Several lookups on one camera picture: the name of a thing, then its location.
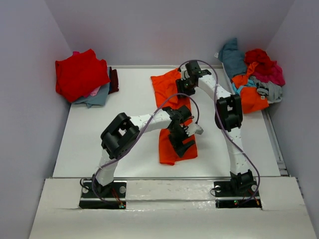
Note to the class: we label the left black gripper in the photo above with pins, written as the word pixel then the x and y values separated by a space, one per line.
pixel 179 148

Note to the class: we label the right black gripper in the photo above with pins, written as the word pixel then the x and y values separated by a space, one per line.
pixel 181 88

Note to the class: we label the orange t-shirt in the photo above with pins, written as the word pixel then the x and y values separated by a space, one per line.
pixel 254 102
pixel 164 86

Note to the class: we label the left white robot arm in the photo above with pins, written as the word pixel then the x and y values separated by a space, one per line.
pixel 124 132

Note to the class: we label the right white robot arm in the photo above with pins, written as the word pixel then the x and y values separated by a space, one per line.
pixel 228 118

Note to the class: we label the teal blue crumpled t-shirt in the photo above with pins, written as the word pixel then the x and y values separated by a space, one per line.
pixel 232 59

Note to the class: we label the cyan crumpled t-shirt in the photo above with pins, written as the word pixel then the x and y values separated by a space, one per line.
pixel 245 90

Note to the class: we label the folded maroon t-shirt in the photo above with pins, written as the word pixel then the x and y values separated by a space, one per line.
pixel 114 81

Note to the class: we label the red crumpled t-shirt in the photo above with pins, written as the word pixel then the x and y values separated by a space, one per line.
pixel 264 65

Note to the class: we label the grey crumpled t-shirt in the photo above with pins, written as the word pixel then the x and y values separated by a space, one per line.
pixel 272 92

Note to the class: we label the folded light blue t-shirt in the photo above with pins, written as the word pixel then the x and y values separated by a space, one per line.
pixel 98 100

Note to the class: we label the folded pink t-shirt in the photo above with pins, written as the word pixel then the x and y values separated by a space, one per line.
pixel 94 92

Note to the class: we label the folded red t-shirt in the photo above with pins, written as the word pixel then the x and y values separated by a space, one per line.
pixel 80 74

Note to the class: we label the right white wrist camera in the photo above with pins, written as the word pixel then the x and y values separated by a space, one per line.
pixel 183 74

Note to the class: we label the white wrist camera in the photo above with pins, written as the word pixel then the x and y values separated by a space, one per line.
pixel 194 128
pixel 183 74

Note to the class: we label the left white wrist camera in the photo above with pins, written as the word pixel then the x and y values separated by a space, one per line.
pixel 194 128

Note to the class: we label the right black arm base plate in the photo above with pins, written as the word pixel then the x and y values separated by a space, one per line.
pixel 226 198

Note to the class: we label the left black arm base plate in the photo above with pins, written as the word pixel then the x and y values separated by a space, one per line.
pixel 113 196

